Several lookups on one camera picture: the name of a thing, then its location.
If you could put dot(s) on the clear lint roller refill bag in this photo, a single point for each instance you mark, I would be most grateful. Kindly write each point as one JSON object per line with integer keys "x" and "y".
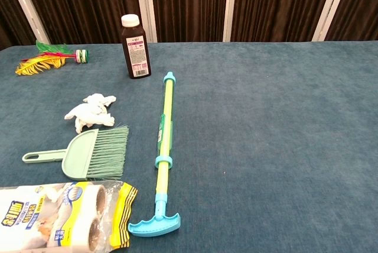
{"x": 124, "y": 205}

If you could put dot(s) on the brown pleated curtain panel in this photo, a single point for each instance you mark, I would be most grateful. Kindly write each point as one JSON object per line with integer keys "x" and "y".
{"x": 88, "y": 1}
{"x": 7, "y": 19}
{"x": 280, "y": 4}
{"x": 357, "y": 10}
{"x": 189, "y": 4}

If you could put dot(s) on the white metal frame post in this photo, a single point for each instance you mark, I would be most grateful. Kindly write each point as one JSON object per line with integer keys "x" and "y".
{"x": 146, "y": 4}
{"x": 332, "y": 4}
{"x": 26, "y": 4}
{"x": 230, "y": 4}

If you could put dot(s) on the white lint roller refill roll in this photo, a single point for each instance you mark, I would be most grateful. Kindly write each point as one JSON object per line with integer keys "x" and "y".
{"x": 79, "y": 202}
{"x": 79, "y": 232}

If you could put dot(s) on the colourful feather shuttlecock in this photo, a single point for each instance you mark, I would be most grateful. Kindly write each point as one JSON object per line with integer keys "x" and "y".
{"x": 38, "y": 64}

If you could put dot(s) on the teal velvet tablecloth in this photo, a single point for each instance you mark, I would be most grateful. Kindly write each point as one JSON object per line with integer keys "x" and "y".
{"x": 265, "y": 146}

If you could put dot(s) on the green plastic hand brush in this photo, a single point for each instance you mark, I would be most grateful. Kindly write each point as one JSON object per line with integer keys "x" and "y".
{"x": 79, "y": 155}

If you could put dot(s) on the small white tissue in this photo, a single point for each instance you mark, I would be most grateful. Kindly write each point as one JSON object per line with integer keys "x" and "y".
{"x": 99, "y": 99}

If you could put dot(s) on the yellow-green blue toy water pump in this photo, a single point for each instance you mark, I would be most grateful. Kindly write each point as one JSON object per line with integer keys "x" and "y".
{"x": 165, "y": 117}

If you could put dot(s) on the dark juice bottle white cap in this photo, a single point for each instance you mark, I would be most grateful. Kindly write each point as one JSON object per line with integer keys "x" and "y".
{"x": 136, "y": 55}

